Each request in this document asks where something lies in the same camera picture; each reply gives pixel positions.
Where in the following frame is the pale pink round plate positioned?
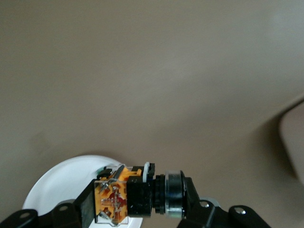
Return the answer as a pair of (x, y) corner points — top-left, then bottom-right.
(22, 154), (144, 228)

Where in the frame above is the orange and black switch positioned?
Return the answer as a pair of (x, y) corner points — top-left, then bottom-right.
(94, 161), (187, 225)

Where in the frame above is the white lidded storage box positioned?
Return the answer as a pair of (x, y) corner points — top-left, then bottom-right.
(279, 97), (304, 182)

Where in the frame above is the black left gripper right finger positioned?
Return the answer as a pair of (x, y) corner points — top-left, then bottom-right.
(177, 177), (272, 228)

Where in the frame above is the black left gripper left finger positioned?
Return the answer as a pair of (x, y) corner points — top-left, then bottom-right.
(0, 179), (97, 228)

